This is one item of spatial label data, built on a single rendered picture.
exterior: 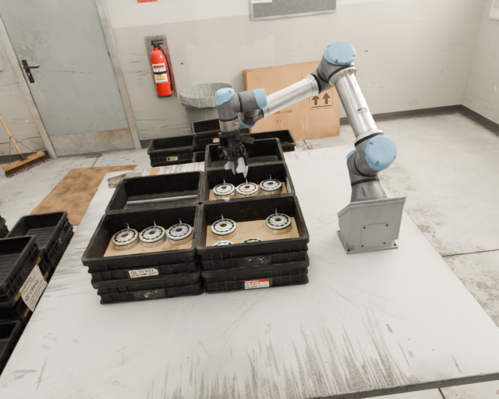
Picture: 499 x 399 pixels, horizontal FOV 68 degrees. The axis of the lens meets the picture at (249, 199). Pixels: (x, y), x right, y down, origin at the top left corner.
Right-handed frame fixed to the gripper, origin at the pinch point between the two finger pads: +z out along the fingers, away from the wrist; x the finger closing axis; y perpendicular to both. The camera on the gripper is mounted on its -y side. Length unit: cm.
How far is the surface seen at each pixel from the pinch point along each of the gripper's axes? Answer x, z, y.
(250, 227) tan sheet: 11.9, 17.9, 10.5
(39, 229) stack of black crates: -148, 54, 50
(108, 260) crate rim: -7, 8, 62
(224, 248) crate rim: 21.9, 8.9, 33.8
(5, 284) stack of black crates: -78, 38, 86
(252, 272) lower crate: 27.2, 22.0, 27.8
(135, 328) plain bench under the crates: 5, 31, 66
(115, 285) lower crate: -8, 19, 63
